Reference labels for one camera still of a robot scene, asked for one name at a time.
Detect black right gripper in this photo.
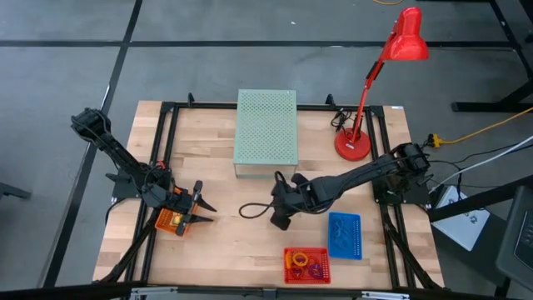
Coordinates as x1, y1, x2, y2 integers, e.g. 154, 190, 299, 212
269, 172, 330, 231

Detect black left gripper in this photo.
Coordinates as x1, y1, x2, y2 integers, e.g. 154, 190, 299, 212
166, 180, 217, 237

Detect orange plastic basket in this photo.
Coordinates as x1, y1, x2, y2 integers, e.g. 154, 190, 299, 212
154, 189, 200, 238

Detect blue plastic basket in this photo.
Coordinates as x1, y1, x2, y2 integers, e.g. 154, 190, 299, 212
326, 211, 363, 261

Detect green perforated metal shelf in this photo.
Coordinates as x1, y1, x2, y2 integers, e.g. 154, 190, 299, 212
232, 88, 299, 181

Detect red plastic basket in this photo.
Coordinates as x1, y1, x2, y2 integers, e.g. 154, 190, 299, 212
282, 247, 333, 288

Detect black desk leg bar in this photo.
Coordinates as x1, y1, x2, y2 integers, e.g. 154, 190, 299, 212
426, 173, 533, 223

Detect red desk lamp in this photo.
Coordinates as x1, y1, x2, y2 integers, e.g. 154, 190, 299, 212
334, 7, 430, 163

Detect black desk base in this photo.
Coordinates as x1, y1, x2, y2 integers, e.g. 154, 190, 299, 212
451, 0, 533, 113

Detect white box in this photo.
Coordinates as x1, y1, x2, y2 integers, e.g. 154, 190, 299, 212
431, 185, 491, 253

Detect black furniture foot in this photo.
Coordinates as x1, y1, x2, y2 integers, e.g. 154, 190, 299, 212
0, 182, 32, 200

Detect black lamp cable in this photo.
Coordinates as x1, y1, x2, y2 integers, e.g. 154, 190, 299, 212
330, 107, 356, 133

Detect black metal table frame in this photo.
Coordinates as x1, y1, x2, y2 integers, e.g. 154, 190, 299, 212
93, 92, 445, 293

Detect black rail with silver brackets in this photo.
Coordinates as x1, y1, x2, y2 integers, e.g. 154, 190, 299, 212
0, 281, 533, 300

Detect white cable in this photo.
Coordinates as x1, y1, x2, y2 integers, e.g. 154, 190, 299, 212
428, 135, 533, 195

